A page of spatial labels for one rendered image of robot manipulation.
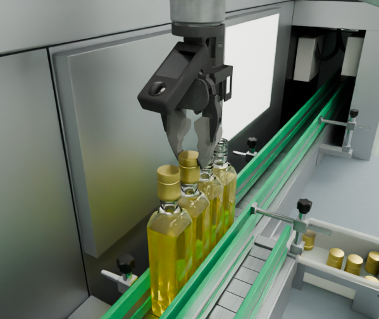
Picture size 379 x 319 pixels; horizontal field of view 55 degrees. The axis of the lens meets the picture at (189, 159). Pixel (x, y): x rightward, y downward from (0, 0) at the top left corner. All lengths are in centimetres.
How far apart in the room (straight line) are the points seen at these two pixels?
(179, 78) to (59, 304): 43
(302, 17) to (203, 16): 106
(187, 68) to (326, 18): 108
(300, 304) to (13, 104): 72
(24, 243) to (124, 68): 30
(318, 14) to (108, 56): 108
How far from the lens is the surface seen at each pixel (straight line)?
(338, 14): 151
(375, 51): 151
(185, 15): 50
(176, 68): 49
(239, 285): 75
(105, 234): 66
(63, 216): 62
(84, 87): 54
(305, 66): 169
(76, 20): 54
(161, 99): 46
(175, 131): 57
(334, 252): 98
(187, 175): 57
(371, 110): 156
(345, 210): 127
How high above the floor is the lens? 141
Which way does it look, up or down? 27 degrees down
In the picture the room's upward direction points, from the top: straight up
